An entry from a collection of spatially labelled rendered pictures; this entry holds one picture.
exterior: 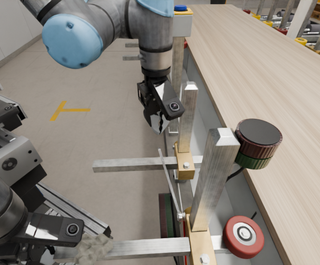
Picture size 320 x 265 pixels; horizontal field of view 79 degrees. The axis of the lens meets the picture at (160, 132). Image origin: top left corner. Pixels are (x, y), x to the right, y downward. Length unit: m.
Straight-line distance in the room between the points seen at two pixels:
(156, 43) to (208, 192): 0.31
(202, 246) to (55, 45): 0.47
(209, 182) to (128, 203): 1.23
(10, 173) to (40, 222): 0.22
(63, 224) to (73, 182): 1.31
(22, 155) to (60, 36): 0.37
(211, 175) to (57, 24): 0.31
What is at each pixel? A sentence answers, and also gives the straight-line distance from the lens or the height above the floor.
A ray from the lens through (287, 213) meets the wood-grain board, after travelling 0.58.
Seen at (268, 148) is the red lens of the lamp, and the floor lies 1.16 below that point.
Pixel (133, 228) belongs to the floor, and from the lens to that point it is 1.46.
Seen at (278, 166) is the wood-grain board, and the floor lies 0.90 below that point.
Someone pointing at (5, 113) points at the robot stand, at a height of 1.04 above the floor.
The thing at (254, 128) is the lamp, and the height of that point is 1.17.
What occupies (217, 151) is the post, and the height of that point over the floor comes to 1.15.
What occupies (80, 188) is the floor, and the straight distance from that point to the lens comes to 1.70.
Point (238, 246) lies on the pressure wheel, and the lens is 0.49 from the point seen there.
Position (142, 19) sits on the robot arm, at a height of 1.26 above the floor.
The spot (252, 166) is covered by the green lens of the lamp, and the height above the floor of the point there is 1.12.
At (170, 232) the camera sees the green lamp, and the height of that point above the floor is 0.70.
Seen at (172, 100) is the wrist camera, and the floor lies 1.10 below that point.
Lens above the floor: 1.35
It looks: 42 degrees down
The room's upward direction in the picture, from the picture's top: straight up
